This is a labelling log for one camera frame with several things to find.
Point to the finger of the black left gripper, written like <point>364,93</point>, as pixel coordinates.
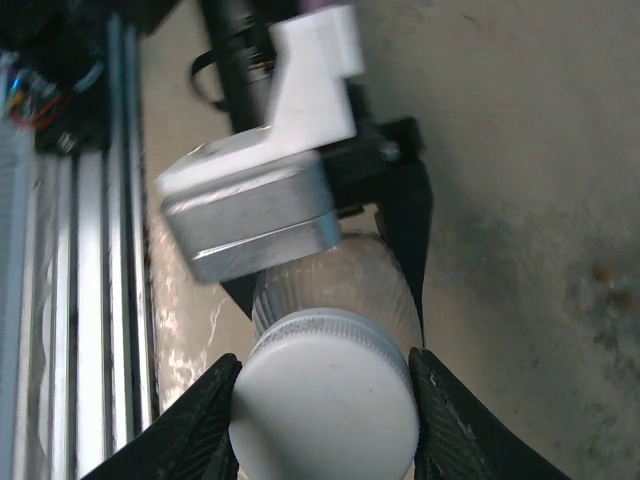
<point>412,225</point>
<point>242,292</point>

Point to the aluminium mounting rail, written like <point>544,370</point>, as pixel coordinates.
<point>90,300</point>

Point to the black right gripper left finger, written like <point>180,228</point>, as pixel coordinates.
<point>195,425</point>

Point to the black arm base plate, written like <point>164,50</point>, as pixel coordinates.
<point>75,140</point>

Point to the plain white bottle cap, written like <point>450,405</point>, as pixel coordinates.
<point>325,400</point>

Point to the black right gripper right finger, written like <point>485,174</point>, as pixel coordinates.
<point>465,440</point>

